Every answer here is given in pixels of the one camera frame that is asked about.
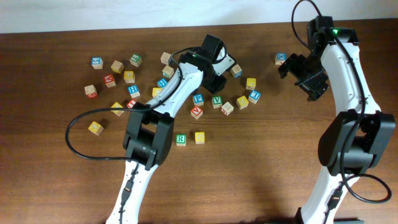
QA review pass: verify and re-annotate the green L block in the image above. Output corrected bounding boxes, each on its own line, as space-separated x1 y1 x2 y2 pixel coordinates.
129 54 142 67

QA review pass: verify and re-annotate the blue X block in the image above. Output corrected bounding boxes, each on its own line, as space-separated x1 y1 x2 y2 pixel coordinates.
274 52 287 65

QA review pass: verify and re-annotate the yellow block near V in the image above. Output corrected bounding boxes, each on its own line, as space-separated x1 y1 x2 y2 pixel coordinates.
236 96 249 110

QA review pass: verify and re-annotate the plain wooden block blue side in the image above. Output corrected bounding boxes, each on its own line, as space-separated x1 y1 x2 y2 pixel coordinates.
160 52 171 65

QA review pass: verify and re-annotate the blue h block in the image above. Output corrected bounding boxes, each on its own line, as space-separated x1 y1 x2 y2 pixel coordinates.
157 78 168 88
127 85 141 98

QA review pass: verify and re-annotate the blue S block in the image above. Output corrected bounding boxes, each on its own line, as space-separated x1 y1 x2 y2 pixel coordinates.
91 57 103 70

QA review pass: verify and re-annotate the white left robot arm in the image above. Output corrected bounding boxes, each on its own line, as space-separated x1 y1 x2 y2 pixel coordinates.
107 34 236 223

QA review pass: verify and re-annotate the plain block blue side right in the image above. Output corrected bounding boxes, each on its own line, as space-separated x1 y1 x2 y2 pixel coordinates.
230 64 243 78

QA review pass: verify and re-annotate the blue H block left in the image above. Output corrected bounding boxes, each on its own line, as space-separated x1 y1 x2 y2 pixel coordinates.
127 85 141 98

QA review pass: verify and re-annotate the red A block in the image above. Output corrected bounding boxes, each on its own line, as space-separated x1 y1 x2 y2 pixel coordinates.
190 106 203 119

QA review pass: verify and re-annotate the yellow B block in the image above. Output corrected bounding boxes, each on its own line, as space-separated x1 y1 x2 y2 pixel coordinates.
111 60 124 73

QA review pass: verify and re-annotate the red M block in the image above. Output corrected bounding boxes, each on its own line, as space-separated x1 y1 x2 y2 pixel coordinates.
85 85 98 98

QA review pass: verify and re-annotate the yellow O block near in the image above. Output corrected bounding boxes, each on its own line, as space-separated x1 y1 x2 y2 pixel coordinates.
88 121 104 136

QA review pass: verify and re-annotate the green V block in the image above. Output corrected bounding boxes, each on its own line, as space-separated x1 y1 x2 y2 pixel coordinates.
212 96 223 108

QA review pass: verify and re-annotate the yellow o block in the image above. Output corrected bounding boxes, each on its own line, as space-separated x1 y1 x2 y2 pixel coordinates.
88 121 104 136
110 101 124 117

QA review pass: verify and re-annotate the yellow C block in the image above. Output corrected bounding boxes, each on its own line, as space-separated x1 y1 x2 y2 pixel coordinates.
152 87 162 98

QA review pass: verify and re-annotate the red I block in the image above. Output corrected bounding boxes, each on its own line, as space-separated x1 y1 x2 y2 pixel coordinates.
127 99 137 109

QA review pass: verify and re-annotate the green R block far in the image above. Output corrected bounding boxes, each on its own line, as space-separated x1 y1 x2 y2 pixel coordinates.
162 65 175 79

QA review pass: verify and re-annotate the yellow G block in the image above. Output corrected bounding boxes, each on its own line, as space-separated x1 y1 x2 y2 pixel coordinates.
124 70 135 83

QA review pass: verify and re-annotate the yellow block right cluster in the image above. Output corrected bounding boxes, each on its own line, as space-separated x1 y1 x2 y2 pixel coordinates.
246 78 256 90

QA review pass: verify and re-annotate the blue H block right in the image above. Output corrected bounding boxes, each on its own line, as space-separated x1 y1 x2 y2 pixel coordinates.
157 78 168 88

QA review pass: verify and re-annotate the red 6 block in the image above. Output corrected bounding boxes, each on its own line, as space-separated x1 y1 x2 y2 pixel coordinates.
221 101 234 116

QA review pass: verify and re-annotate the yellow O block far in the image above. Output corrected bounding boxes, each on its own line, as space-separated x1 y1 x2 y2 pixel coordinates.
110 101 124 117

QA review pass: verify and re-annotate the red Y block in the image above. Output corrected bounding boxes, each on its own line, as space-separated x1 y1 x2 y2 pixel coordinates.
104 74 116 88

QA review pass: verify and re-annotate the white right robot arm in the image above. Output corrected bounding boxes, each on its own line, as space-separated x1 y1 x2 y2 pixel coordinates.
278 16 396 223

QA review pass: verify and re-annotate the green R block placed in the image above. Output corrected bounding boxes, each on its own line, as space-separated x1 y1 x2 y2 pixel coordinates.
175 134 187 146

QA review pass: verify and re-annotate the blue P block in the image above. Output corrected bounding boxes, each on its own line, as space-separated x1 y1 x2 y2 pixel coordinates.
193 94 204 106

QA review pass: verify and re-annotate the blue I block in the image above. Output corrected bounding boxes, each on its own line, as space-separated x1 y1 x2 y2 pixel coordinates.
248 90 261 104

